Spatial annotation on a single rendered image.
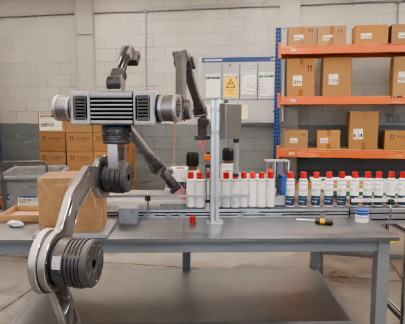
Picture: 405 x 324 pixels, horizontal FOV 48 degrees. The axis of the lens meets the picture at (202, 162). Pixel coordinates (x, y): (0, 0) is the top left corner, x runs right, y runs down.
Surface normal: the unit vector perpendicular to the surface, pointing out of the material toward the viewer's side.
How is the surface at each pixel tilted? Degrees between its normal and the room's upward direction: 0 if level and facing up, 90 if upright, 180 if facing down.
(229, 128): 90
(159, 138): 90
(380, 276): 90
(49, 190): 90
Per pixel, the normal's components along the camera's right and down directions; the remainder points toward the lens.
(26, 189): 0.14, 0.18
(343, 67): -0.14, 0.11
